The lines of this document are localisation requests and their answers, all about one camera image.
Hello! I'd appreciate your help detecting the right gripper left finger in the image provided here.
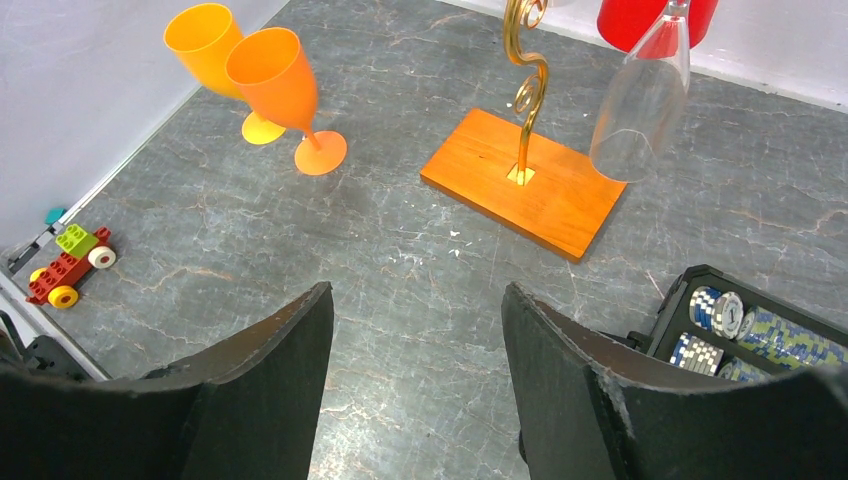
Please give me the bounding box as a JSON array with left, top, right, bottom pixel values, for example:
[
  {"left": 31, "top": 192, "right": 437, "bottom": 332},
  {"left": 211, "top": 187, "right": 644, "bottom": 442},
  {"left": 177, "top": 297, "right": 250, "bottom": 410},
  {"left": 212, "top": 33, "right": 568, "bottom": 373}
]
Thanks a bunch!
[{"left": 1, "top": 282, "right": 334, "bottom": 479}]

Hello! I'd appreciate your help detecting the red wine glass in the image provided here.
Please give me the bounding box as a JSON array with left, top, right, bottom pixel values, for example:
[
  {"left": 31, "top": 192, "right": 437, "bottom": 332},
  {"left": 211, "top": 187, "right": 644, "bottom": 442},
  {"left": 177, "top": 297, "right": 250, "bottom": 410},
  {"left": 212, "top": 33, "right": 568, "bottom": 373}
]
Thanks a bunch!
[{"left": 596, "top": 0, "right": 719, "bottom": 51}]

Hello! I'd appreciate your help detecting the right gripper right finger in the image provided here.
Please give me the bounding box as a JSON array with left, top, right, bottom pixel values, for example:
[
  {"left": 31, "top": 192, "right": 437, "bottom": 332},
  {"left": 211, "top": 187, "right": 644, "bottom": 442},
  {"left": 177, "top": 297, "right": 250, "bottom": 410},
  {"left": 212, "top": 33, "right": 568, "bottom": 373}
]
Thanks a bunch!
[{"left": 501, "top": 283, "right": 847, "bottom": 479}]

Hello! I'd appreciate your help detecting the toy brick car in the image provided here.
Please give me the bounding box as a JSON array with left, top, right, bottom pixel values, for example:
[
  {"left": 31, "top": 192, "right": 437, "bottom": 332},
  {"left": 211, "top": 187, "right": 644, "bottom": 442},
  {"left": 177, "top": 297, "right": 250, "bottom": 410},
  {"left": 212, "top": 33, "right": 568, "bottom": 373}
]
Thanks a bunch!
[{"left": 26, "top": 224, "right": 117, "bottom": 309}]

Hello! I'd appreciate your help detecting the yellow wine glass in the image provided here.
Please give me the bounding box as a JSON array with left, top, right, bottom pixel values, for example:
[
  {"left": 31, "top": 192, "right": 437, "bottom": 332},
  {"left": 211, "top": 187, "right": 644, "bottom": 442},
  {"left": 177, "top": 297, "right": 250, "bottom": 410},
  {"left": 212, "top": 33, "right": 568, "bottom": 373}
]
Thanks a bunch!
[{"left": 162, "top": 2, "right": 288, "bottom": 146}]

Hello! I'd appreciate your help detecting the clear flute glass right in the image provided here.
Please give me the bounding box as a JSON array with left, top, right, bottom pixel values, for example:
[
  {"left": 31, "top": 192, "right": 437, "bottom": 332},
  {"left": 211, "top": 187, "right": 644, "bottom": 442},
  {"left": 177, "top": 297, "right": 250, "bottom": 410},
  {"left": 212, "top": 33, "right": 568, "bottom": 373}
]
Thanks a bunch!
[{"left": 589, "top": 1, "right": 690, "bottom": 183}]

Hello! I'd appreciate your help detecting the black poker chip case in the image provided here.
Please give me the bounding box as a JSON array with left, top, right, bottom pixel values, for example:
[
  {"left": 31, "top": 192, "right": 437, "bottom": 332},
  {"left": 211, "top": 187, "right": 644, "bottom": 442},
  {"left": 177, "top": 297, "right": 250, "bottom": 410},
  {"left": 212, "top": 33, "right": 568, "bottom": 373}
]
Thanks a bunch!
[{"left": 622, "top": 265, "right": 847, "bottom": 382}]

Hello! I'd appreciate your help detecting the teal small object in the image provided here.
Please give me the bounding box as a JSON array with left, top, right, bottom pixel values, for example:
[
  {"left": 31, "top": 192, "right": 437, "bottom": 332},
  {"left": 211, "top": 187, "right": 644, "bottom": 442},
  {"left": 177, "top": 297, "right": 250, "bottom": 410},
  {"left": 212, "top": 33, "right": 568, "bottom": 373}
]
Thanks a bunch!
[{"left": 44, "top": 207, "right": 67, "bottom": 226}]

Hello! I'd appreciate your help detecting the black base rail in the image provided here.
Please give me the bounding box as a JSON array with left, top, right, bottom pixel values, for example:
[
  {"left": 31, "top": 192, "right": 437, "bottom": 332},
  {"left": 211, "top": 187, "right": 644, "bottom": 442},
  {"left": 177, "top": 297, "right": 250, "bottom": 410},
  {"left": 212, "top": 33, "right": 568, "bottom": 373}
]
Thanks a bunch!
[{"left": 1, "top": 311, "right": 92, "bottom": 382}]

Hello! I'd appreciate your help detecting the orange wine glass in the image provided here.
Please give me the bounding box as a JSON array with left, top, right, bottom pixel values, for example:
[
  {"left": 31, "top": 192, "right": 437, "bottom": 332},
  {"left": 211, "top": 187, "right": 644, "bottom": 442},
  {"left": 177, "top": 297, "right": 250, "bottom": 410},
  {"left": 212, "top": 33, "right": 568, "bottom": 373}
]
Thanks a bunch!
[{"left": 225, "top": 27, "right": 347, "bottom": 176}]

